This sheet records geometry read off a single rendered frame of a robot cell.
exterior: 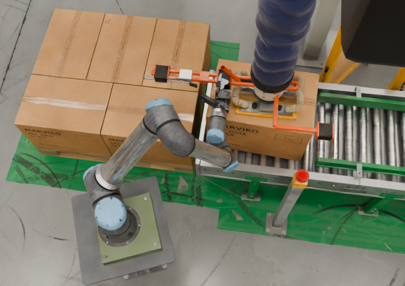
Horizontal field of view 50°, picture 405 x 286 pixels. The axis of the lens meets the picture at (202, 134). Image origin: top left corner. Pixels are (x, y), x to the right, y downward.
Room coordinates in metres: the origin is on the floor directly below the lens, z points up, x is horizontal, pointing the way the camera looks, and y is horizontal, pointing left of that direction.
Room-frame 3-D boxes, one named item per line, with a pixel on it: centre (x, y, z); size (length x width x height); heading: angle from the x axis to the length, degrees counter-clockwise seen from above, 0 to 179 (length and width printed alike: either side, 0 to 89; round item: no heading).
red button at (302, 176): (0.71, -0.49, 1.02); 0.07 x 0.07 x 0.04
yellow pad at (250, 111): (1.15, -0.37, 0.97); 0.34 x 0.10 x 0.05; 80
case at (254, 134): (1.24, -0.36, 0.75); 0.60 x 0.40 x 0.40; 75
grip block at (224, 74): (1.29, -0.14, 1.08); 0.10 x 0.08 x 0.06; 170
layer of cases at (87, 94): (1.74, 0.58, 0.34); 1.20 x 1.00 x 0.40; 79
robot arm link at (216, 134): (0.98, -0.08, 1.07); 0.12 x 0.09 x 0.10; 169
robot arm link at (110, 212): (0.58, 0.48, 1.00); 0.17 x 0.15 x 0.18; 22
